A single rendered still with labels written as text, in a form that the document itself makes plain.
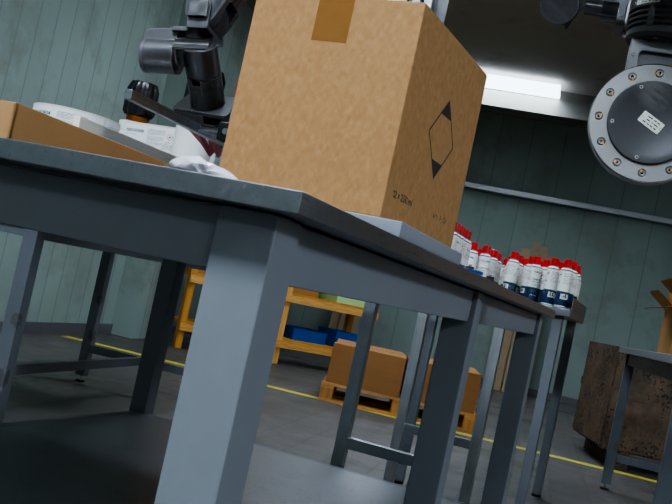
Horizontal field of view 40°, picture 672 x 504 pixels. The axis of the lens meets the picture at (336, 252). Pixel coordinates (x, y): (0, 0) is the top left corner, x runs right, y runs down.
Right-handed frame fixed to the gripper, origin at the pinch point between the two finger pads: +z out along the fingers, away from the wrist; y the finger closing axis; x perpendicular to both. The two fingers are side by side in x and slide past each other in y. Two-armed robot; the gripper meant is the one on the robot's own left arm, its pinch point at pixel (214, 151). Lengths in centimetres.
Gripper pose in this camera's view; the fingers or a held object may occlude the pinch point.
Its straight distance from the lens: 162.7
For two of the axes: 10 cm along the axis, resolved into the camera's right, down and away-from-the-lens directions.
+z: 0.5, 8.1, 5.8
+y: -9.2, -1.9, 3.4
